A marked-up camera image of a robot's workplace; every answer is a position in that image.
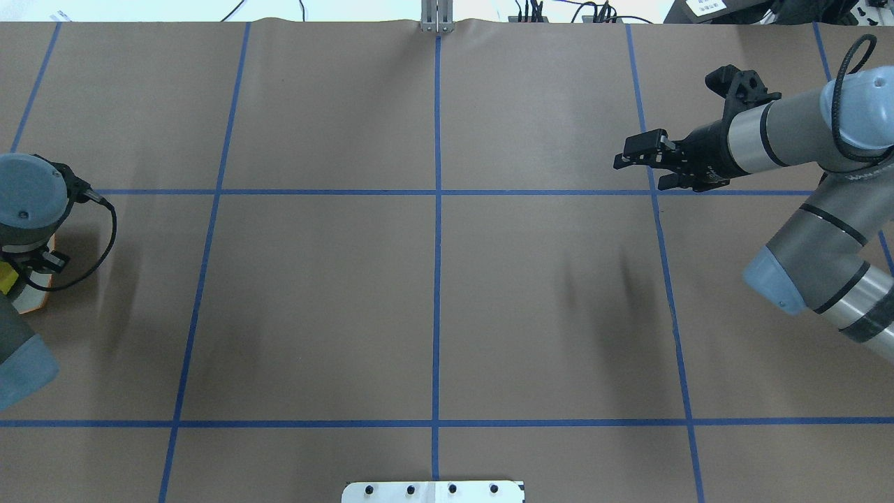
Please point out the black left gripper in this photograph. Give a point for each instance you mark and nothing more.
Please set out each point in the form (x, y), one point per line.
(47, 261)

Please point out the yellow banana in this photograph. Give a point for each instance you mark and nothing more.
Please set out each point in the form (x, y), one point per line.
(8, 278)

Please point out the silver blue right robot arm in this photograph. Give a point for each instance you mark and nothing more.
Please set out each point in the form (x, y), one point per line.
(813, 262)

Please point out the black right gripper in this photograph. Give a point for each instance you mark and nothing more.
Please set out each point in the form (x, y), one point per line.
(707, 149)

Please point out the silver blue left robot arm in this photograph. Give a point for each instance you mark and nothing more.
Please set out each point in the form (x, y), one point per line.
(34, 201)

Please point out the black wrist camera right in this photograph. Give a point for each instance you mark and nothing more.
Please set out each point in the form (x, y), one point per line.
(741, 90)

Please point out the aluminium frame post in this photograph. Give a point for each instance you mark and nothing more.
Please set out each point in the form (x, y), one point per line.
(436, 16)

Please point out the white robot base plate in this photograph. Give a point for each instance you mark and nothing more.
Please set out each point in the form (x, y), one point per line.
(435, 491)

